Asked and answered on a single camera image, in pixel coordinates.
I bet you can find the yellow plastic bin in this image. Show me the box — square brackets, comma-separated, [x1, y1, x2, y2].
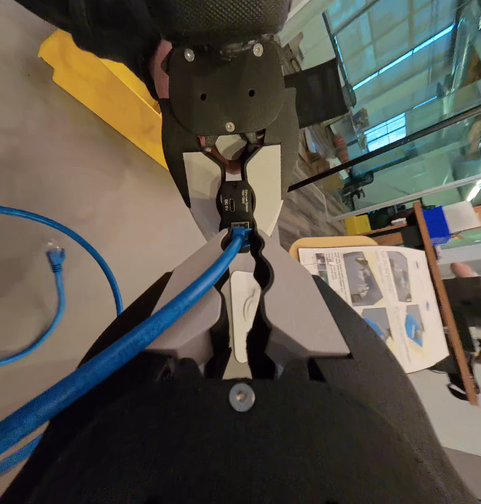
[38, 30, 171, 171]

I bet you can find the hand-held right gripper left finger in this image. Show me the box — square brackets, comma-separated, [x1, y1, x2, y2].
[147, 229, 234, 368]

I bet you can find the printed instruction sheet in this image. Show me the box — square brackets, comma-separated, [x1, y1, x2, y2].
[298, 246, 451, 375]

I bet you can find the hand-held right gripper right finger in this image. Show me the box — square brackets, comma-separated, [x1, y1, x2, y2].
[245, 230, 351, 379]

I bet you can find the brown wooden panel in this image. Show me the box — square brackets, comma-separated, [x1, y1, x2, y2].
[413, 202, 480, 407]

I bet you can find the person's left hand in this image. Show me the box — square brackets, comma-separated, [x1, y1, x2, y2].
[151, 39, 174, 100]

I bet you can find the white flat device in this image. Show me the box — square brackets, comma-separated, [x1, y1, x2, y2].
[229, 270, 261, 364]

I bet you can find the black ethernet splitter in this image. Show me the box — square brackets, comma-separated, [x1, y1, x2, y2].
[218, 178, 258, 234]

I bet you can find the round wooden board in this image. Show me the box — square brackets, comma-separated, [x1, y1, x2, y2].
[289, 235, 379, 261]

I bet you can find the black tripod leg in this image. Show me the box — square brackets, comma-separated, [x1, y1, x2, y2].
[288, 108, 481, 193]

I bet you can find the person's left forearm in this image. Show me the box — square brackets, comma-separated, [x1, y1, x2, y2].
[16, 0, 166, 99]

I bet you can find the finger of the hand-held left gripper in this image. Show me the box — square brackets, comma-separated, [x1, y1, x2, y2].
[244, 143, 285, 237]
[183, 151, 227, 240]

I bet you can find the blue ethernet cable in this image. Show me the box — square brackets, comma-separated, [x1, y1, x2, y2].
[0, 205, 254, 483]

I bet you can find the black office chair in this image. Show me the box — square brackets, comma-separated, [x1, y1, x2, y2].
[284, 61, 358, 129]

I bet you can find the small yellow bin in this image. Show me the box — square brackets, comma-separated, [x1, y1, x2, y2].
[344, 214, 372, 234]

